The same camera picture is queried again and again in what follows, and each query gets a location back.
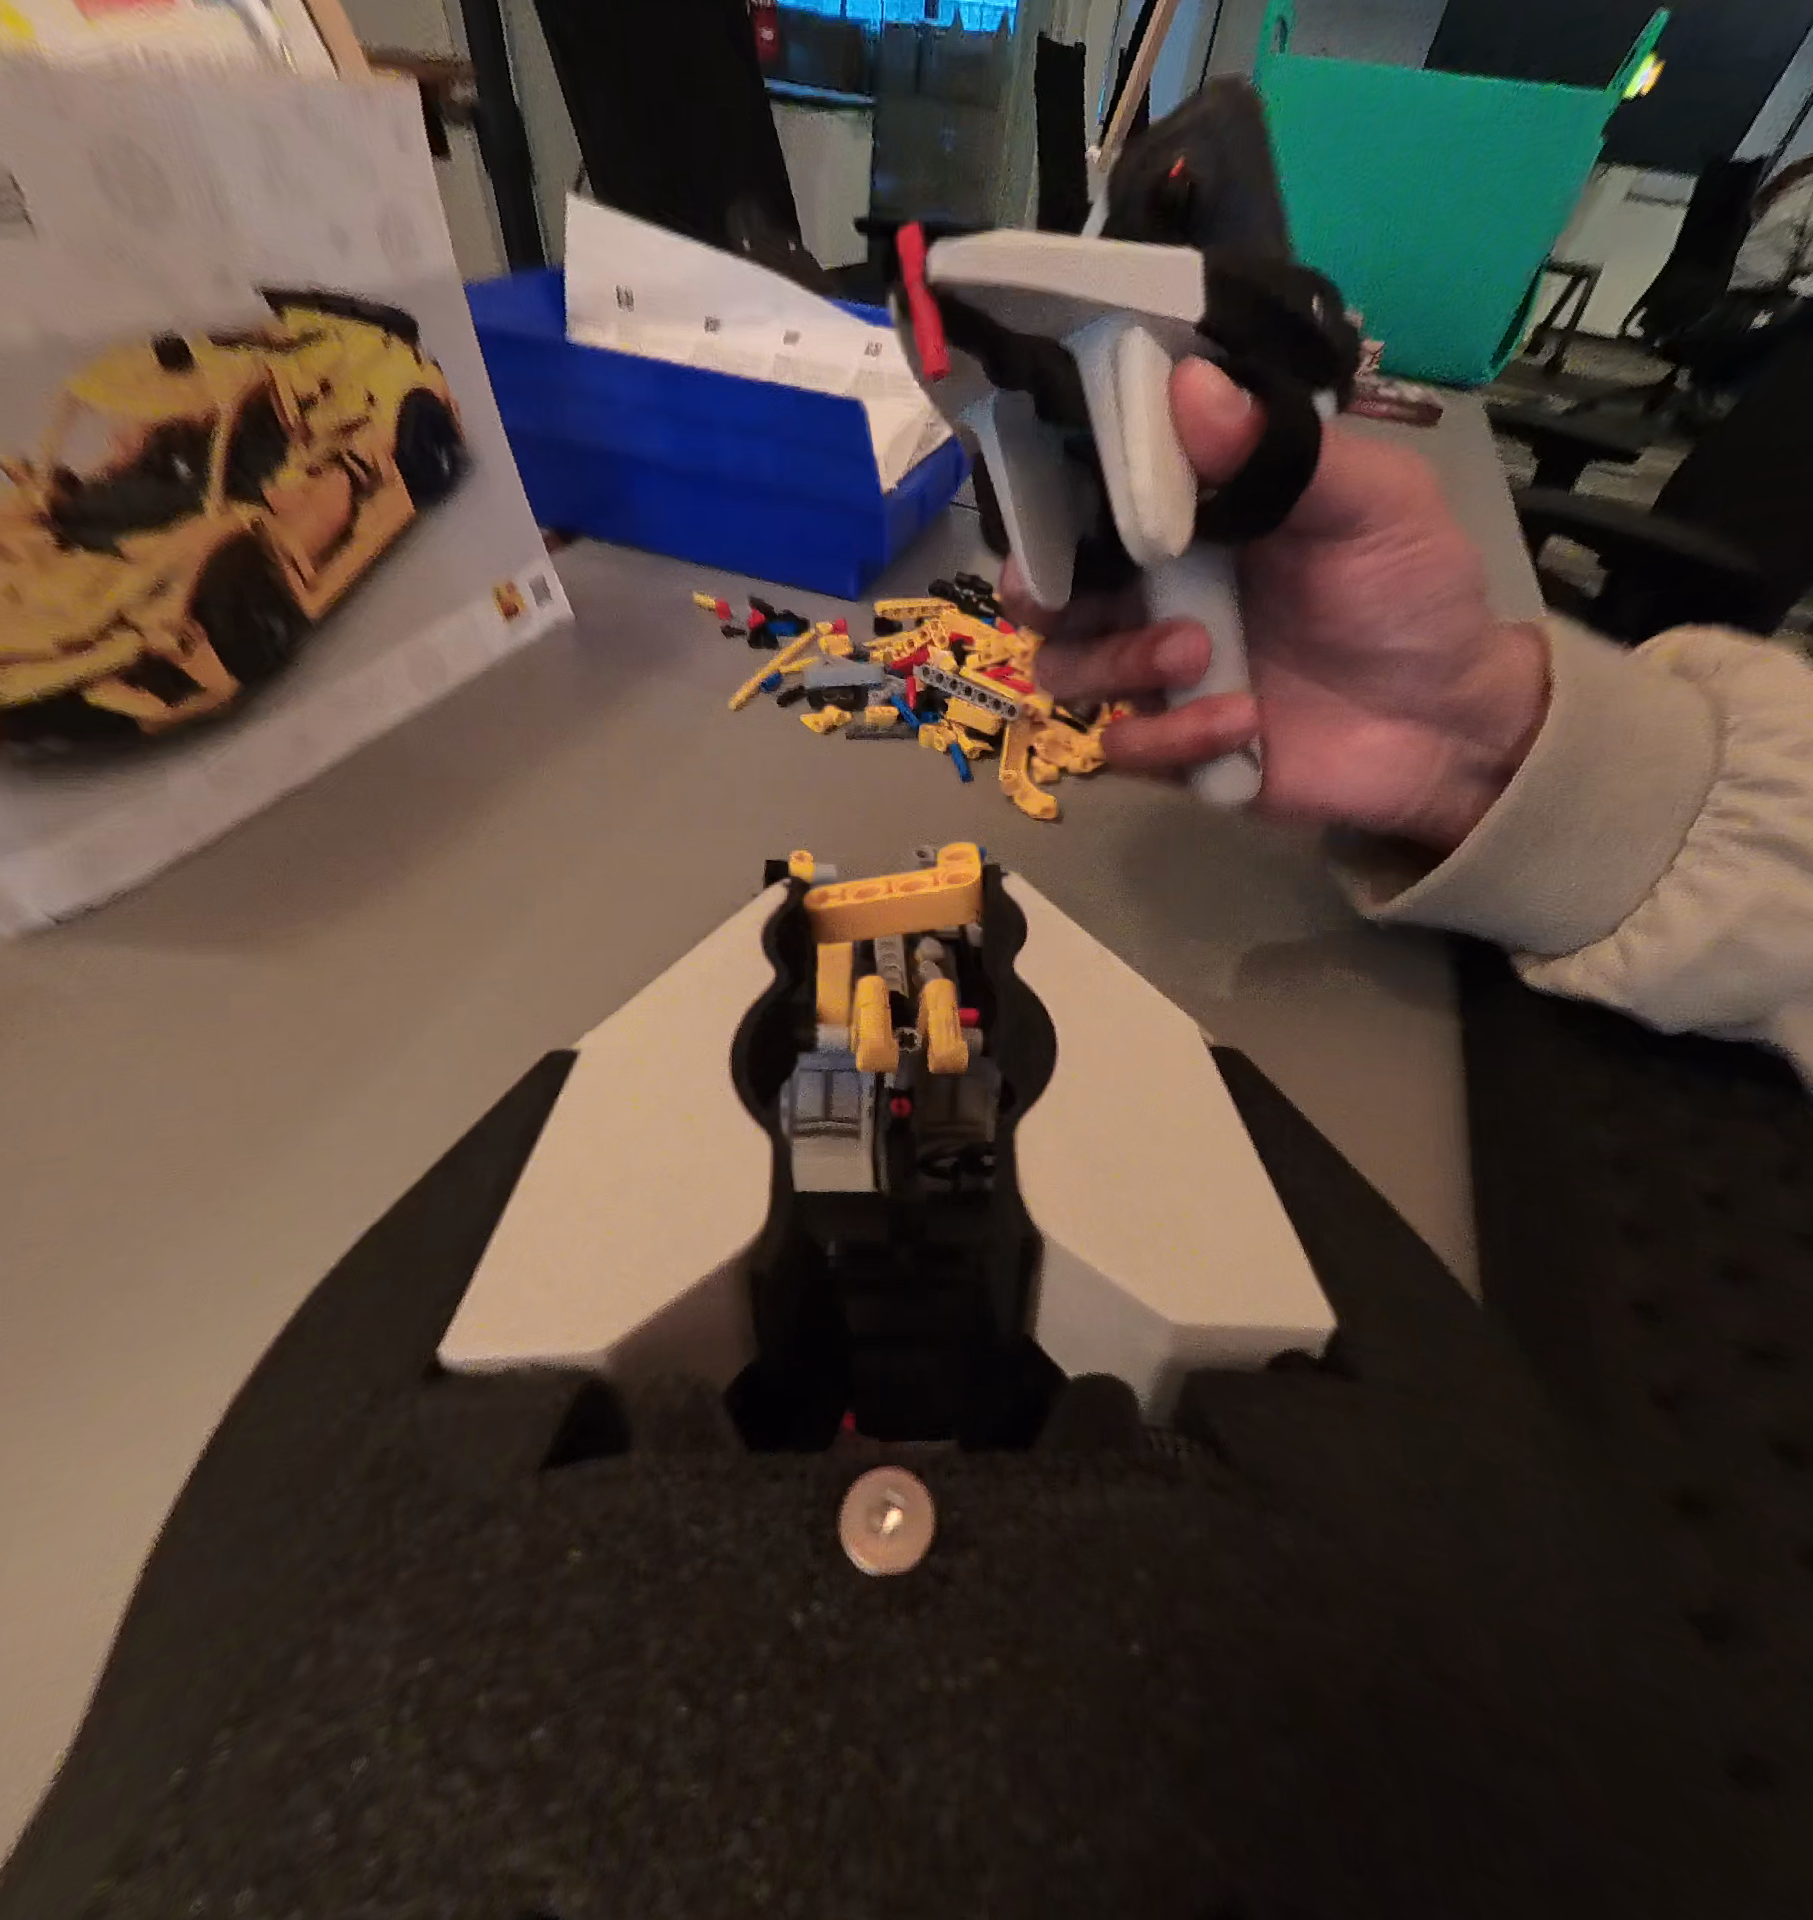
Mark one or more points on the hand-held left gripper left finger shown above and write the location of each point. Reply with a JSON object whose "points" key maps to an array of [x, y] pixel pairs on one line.
{"points": [[621, 1199]]}

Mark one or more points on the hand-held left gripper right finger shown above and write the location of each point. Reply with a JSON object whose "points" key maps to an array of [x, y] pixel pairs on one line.
{"points": [[1161, 1186]]}

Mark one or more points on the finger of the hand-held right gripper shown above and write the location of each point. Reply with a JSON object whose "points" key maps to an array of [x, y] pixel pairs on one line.
{"points": [[1034, 511], [1086, 279]]}

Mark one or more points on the red toy axle pin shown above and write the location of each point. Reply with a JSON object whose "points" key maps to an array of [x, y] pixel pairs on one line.
{"points": [[923, 300]]}

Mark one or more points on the pile of toy building pieces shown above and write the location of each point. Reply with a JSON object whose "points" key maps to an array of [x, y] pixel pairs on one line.
{"points": [[965, 691]]}

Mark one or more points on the black toy car chassis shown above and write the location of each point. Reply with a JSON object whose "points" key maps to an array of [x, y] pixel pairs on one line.
{"points": [[890, 901]]}

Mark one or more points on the person's right forearm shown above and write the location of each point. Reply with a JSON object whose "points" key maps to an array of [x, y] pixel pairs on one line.
{"points": [[1672, 840]]}

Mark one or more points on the grey desk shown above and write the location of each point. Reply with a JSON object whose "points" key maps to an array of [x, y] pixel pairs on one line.
{"points": [[394, 1050]]}

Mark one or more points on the person's right hand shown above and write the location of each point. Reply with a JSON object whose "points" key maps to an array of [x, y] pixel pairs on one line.
{"points": [[1370, 629]]}

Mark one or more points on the green plastic bin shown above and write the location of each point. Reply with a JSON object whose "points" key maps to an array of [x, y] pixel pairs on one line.
{"points": [[1430, 209]]}

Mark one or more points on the blue plastic bin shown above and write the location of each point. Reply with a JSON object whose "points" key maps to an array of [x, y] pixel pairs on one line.
{"points": [[667, 449]]}

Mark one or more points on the white printed leaflet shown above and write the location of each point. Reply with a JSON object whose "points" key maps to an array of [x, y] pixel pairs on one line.
{"points": [[695, 300]]}

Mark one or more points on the black office chair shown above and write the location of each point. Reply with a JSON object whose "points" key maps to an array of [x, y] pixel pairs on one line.
{"points": [[1746, 496]]}

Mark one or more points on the instruction booklet yellow car cover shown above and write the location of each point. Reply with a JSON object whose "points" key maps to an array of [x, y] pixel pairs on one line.
{"points": [[247, 676]]}

